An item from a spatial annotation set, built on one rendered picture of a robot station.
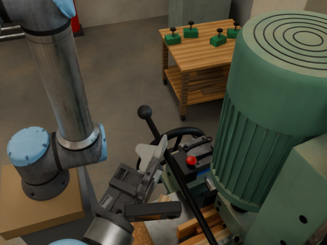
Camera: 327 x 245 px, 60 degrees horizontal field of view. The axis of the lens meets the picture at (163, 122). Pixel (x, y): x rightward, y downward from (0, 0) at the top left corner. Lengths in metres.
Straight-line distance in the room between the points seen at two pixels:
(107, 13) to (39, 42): 2.92
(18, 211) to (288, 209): 1.05
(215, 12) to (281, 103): 2.59
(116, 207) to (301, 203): 0.35
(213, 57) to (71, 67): 1.42
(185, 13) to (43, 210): 2.13
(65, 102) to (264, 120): 0.62
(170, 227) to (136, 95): 1.85
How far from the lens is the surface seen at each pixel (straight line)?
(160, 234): 0.82
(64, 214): 1.22
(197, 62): 2.01
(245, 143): 0.44
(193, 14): 2.84
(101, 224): 0.57
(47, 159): 1.09
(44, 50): 0.75
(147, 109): 0.65
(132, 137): 2.19
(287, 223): 0.47
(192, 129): 0.98
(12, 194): 1.33
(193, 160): 0.78
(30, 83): 2.93
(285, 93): 0.36
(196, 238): 0.77
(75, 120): 0.94
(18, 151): 1.09
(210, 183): 0.82
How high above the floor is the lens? 1.66
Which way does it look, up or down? 46 degrees down
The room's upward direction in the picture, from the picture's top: straight up
